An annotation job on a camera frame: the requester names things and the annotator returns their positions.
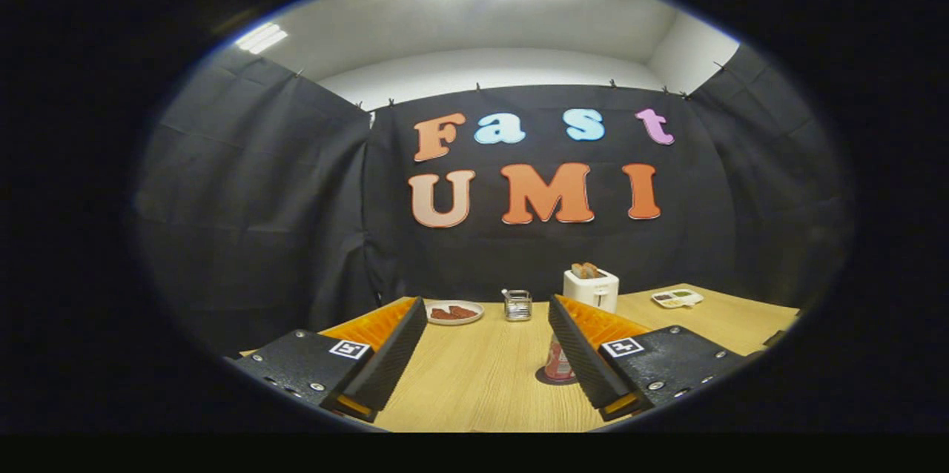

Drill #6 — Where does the white toaster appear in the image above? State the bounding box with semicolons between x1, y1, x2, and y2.
563;268;620;314

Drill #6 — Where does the dark brown round coaster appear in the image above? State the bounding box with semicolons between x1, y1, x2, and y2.
535;365;579;386

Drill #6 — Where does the small white compartment tray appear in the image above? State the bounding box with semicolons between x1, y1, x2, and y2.
651;288;704;309

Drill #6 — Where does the silver juice bottle red label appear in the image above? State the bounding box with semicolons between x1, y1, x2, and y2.
543;334;578;383

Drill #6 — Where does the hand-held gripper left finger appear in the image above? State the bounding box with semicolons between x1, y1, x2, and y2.
235;297;429;423

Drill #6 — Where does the small ceiling light panel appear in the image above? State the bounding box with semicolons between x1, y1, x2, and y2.
236;22;288;55

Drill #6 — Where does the wooden table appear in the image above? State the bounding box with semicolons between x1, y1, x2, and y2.
241;284;803;433

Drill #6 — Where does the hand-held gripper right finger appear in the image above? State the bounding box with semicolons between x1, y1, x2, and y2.
547;294;746;423

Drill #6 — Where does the white round plate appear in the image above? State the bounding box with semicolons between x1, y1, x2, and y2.
425;300;485;326

